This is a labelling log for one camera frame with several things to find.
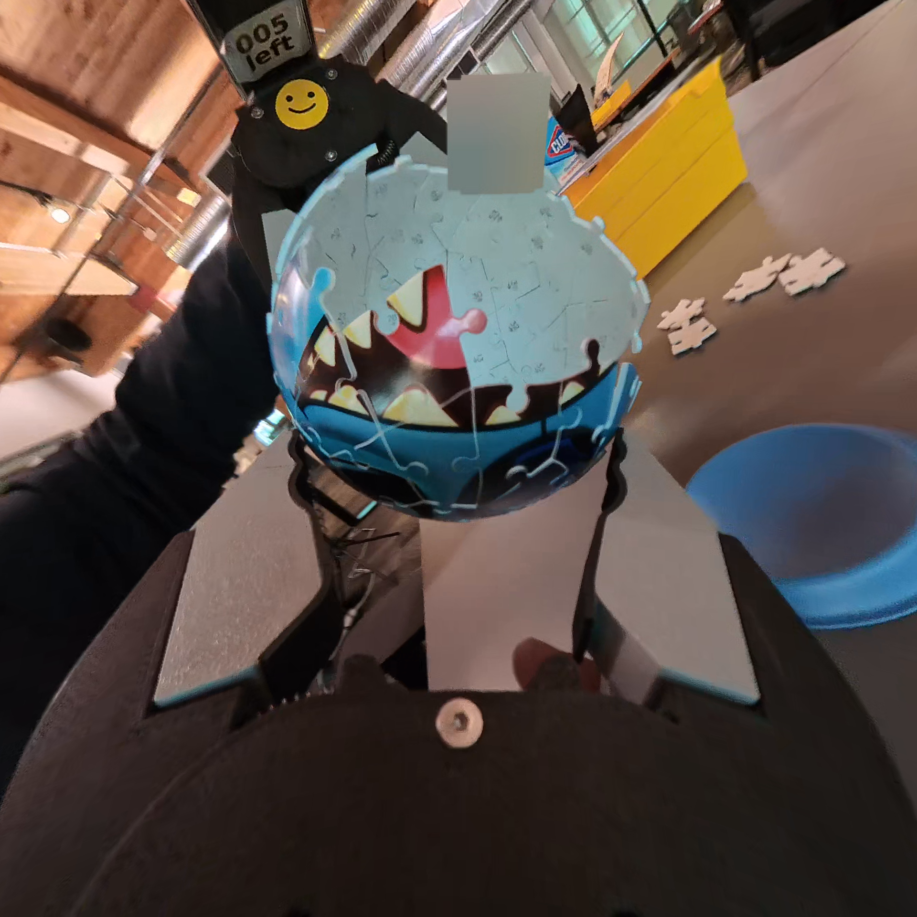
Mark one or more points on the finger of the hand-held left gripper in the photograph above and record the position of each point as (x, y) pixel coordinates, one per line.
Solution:
(426, 154)
(276, 233)

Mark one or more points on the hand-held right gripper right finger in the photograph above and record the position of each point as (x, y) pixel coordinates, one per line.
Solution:
(673, 594)

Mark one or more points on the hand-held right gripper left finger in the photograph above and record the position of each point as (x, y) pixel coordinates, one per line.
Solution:
(229, 594)

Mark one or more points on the blue puzzle ball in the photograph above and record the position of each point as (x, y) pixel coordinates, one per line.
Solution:
(501, 286)

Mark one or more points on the blue plastic ball stand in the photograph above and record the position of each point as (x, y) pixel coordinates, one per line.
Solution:
(809, 516)

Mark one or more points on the person's left forearm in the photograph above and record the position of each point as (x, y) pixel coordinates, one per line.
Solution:
(107, 465)

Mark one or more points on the loose puzzle piece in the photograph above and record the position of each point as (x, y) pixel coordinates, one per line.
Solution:
(756, 281)
(813, 271)
(680, 313)
(693, 340)

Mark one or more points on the person's right hand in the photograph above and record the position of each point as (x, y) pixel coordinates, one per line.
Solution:
(551, 663)

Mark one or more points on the white wipes canister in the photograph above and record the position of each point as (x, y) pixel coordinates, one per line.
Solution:
(559, 147)

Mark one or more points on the yellow plastic bin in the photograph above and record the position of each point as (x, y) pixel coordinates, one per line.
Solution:
(659, 179)

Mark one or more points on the silver ventilation duct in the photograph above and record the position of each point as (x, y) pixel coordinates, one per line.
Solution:
(401, 36)

